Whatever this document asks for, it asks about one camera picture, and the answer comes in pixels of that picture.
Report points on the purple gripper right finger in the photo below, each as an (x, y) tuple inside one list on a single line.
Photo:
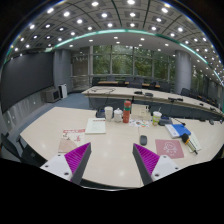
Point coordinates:
[(151, 166)]

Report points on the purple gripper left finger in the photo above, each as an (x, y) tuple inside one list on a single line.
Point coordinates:
[(69, 166)]

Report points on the pink mouse pad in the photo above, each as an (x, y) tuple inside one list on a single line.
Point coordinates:
[(171, 148)]

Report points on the dark grey computer mouse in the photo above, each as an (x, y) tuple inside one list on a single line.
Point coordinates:
[(143, 140)]

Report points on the red and white magazine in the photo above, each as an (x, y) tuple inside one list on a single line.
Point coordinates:
[(71, 139)]

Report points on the black and yellow microphone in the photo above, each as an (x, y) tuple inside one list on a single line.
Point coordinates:
[(186, 139)]

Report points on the colourful sticker sheet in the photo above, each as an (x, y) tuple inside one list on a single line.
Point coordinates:
[(139, 123)]

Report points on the white booklet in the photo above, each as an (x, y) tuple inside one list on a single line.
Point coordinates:
[(95, 126)]

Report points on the green and white drink cup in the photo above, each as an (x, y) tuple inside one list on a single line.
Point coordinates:
[(156, 118)]

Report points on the white paper box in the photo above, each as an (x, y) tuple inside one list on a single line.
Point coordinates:
[(140, 112)]

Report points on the white ceramic teapot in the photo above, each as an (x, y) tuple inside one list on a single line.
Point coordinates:
[(118, 115)]

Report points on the long conference table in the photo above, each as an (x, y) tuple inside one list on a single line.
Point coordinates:
[(161, 98)]

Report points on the white paper cup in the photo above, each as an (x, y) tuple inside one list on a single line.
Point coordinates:
[(108, 113)]

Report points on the red thermos bottle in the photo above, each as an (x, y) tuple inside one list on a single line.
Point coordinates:
[(126, 111)]

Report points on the grey cabinet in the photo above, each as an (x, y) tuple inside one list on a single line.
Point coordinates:
[(51, 96)]

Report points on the white air purifier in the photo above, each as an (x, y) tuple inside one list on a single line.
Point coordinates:
[(63, 91)]

